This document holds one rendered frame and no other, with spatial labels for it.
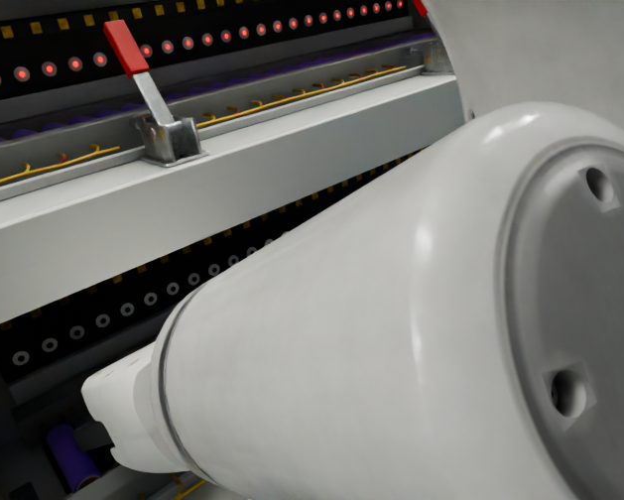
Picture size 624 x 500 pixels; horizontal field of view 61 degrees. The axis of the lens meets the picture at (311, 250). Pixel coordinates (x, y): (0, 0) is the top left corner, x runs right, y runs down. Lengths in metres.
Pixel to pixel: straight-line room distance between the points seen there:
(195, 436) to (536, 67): 0.15
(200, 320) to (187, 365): 0.01
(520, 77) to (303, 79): 0.28
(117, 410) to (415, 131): 0.30
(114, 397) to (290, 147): 0.19
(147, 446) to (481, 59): 0.18
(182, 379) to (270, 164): 0.20
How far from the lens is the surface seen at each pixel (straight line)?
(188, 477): 0.36
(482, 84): 0.19
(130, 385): 0.22
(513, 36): 0.18
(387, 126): 0.41
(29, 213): 0.29
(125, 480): 0.35
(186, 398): 0.16
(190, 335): 0.16
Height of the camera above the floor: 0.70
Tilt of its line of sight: 7 degrees down
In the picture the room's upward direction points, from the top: 21 degrees counter-clockwise
